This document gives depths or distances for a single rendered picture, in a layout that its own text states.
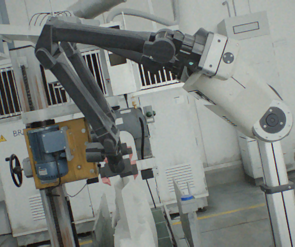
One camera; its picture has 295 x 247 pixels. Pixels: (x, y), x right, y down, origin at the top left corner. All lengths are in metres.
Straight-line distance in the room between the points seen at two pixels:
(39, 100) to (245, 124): 1.19
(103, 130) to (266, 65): 4.62
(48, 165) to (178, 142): 3.08
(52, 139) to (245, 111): 0.92
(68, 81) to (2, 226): 5.07
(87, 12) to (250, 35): 2.14
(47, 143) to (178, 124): 3.13
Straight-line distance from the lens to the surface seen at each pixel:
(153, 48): 1.42
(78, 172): 2.41
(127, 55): 2.04
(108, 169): 1.77
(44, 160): 2.23
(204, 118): 6.48
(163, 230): 3.55
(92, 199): 5.21
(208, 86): 1.58
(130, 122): 2.37
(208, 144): 6.52
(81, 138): 2.39
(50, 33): 1.49
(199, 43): 1.43
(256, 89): 1.64
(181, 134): 5.14
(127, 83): 4.60
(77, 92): 1.57
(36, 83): 2.48
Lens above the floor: 1.36
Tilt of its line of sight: 3 degrees down
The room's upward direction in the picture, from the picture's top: 12 degrees counter-clockwise
